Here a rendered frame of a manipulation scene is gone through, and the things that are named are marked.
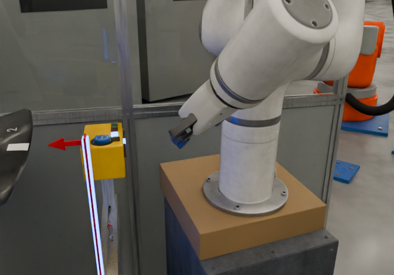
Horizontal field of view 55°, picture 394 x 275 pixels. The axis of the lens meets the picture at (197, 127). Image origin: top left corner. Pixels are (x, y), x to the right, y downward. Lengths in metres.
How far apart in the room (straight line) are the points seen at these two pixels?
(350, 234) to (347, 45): 2.14
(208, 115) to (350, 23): 0.21
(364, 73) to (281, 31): 3.78
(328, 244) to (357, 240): 1.65
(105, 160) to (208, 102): 0.49
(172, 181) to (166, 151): 0.59
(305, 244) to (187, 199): 0.26
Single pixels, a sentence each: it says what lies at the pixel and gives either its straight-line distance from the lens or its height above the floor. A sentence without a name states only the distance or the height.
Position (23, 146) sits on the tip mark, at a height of 1.19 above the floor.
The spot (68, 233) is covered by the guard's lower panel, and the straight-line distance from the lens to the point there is 1.67.
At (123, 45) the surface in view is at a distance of 1.36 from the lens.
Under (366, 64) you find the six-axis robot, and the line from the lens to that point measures 4.14.
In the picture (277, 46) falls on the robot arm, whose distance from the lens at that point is 0.40.
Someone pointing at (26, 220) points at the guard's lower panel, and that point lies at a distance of 1.65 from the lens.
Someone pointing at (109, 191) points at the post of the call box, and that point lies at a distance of 1.06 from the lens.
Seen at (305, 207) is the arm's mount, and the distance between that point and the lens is 0.86.
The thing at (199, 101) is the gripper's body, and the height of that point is 1.29.
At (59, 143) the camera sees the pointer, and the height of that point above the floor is 1.18.
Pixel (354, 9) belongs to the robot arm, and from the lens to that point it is 0.49.
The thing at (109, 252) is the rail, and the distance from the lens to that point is 0.96.
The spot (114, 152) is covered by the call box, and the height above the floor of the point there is 1.05.
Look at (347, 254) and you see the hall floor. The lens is 2.40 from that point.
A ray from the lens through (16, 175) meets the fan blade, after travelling 0.66.
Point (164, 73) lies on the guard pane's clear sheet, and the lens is 1.40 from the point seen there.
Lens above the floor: 1.45
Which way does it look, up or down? 22 degrees down
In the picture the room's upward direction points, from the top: straight up
